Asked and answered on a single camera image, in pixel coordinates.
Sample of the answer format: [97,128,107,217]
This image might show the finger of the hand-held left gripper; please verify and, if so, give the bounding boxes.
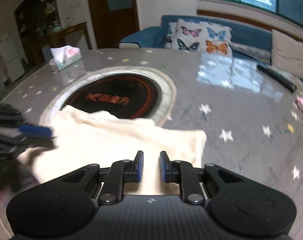
[0,137,55,161]
[0,124,53,138]

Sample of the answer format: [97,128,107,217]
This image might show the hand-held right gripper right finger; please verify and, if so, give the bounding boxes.
[159,151,244,205]

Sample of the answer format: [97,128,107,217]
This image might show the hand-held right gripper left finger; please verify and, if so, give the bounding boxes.
[59,151,144,205]

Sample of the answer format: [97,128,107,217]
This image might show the cream hoodie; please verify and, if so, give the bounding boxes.
[18,104,207,195]

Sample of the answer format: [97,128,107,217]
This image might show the white refrigerator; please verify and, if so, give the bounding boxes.
[0,29,26,83]

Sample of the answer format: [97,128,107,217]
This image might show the tissue box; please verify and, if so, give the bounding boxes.
[49,45,81,71]

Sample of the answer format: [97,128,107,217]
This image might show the black round induction cooker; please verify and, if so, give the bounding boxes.
[59,74,162,120]

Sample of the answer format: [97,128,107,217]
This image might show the round induction hob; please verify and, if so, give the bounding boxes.
[39,66,177,128]

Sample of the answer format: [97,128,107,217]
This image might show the grey star patterned table cover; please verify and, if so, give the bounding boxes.
[0,48,303,240]

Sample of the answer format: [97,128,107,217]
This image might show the dark wooden sideboard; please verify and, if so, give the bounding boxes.
[36,21,92,64]

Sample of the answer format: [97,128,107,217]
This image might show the dark wooden shelf cabinet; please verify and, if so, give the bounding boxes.
[15,0,61,38]

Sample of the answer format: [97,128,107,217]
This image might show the dark wooden door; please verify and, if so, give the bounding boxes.
[85,0,140,50]

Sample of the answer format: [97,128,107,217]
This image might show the small butterfly print pillow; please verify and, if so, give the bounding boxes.
[165,22,178,50]

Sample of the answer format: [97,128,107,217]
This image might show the large butterfly print pillow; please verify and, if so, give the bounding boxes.
[171,18,233,56]

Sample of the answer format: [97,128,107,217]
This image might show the black remote control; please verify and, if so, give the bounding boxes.
[257,65,297,93]

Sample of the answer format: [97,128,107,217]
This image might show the blue sofa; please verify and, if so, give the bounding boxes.
[118,14,303,92]

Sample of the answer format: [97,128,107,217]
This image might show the beige pillow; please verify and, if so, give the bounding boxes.
[270,29,303,82]

